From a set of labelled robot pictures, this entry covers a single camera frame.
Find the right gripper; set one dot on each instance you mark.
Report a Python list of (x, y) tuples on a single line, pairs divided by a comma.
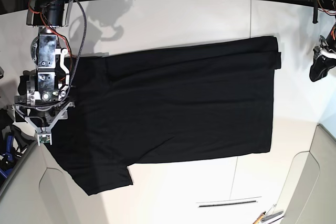
[(43, 120)]

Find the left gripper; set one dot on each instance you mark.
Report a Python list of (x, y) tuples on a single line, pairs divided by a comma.
[(322, 55)]

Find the black T-shirt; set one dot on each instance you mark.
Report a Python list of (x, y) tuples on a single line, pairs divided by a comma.
[(166, 105)]

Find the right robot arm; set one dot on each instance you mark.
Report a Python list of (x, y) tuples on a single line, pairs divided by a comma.
[(44, 93)]

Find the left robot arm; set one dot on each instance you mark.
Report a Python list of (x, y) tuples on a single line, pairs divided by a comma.
[(327, 7)]

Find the grey plastic tray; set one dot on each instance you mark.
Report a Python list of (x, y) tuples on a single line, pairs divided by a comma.
[(308, 195)]

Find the yellow black pen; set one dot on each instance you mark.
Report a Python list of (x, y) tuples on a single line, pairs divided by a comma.
[(257, 221)]

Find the black ruler strip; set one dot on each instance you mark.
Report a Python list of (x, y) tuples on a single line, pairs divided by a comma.
[(228, 204)]

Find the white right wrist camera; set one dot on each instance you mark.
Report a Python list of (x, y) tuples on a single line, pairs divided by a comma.
[(44, 138)]

